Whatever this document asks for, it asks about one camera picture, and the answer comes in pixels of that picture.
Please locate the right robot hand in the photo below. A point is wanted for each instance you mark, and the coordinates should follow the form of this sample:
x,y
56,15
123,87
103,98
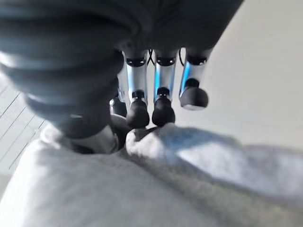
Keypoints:
x,y
71,59

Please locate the grey fleece garment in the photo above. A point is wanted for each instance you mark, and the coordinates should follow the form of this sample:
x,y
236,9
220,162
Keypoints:
x,y
132,179

